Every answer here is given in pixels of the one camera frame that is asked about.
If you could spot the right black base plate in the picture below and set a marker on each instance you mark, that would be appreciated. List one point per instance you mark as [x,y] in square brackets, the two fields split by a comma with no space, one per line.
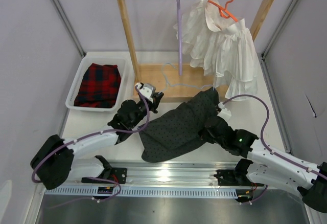
[234,178]

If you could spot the orange plastic hanger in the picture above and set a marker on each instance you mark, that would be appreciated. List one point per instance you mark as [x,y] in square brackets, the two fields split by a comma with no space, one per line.
[223,11]

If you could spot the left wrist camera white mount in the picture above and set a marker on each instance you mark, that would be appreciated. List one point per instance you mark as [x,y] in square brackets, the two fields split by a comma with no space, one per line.
[146,90]

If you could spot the aluminium frame post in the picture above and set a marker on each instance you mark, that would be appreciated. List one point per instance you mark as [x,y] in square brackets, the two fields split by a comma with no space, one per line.
[68,26]
[281,25]

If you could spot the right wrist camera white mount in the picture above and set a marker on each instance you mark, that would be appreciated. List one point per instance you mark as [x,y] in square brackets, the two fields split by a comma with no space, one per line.
[224,112]

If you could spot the white ruffled skirt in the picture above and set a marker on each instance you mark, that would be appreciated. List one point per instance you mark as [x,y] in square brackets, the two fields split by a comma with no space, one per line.
[223,48]

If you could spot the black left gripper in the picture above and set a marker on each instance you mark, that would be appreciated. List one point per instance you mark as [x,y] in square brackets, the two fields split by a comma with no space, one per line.
[156,97]

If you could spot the right aluminium frame post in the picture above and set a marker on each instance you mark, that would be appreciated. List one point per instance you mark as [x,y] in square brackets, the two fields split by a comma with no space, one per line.
[281,25]

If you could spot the left aluminium frame post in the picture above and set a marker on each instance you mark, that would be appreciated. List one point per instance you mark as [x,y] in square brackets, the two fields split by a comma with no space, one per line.
[68,26]

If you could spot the wooden clothes rack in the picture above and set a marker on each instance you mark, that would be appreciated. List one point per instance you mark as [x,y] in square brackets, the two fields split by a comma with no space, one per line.
[190,75]

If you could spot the white plastic basket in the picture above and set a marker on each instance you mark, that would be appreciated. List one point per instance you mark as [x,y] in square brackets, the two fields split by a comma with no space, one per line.
[84,65]

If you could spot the light blue wire hanger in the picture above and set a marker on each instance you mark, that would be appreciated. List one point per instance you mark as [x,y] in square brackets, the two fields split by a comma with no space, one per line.
[168,84]

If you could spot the aluminium mounting rail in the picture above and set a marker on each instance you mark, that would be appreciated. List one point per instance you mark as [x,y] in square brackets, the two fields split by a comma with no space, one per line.
[168,174]

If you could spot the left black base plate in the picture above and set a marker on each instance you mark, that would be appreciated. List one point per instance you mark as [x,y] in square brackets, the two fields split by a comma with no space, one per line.
[118,175]

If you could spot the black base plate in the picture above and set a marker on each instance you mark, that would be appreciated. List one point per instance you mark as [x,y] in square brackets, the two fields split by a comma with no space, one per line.
[118,175]
[234,178]

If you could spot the perforated metal cable tray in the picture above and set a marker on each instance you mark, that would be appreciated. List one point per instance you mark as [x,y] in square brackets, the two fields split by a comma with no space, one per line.
[125,191]

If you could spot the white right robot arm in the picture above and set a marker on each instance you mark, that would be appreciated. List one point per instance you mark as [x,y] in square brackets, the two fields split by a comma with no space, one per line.
[264,164]

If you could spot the red plaid skirt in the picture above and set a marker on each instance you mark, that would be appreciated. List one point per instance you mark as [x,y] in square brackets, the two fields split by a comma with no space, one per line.
[99,87]

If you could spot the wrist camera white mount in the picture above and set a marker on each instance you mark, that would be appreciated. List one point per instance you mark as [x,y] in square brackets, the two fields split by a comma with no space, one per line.
[146,90]
[224,112]

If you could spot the grey dotted skirt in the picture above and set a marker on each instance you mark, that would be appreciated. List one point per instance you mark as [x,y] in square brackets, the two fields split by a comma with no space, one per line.
[177,132]

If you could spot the purple plastic hanger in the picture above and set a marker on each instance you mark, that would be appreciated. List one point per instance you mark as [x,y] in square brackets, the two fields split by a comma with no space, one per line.
[179,34]

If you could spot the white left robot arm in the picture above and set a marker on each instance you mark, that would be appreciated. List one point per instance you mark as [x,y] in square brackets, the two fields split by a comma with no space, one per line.
[57,160]

